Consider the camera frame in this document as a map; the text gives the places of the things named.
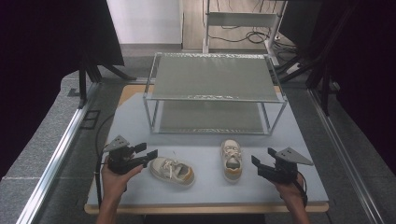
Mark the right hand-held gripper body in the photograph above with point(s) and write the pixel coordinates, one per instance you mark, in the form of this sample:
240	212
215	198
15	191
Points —
285	169

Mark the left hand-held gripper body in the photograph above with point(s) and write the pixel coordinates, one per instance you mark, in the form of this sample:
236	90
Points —
120	155

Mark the small beige sneaker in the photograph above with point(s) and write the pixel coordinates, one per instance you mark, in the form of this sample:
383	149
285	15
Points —
232	161
171	171

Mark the metal two-tier shoe rack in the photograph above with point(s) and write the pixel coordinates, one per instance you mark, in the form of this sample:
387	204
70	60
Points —
214	77

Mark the person's right hand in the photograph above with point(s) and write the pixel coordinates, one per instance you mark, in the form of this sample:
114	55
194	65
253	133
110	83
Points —
292	191

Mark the person's left hand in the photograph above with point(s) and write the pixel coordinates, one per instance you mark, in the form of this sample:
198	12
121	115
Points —
113	185

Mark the pale grey table mat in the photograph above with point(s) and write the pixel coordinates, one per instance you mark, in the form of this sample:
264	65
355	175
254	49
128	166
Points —
202	193

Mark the black tripod stand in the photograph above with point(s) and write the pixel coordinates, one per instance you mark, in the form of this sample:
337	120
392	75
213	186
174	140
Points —
90	71
317	68

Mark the dark curtain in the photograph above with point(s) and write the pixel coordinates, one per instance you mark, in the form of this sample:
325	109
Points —
46	62
364	77

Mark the aluminium rail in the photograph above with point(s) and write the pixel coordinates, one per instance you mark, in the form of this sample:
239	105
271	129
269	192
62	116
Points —
53	165
345	155

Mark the white metal stand frame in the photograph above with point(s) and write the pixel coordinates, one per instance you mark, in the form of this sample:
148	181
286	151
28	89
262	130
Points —
241	19

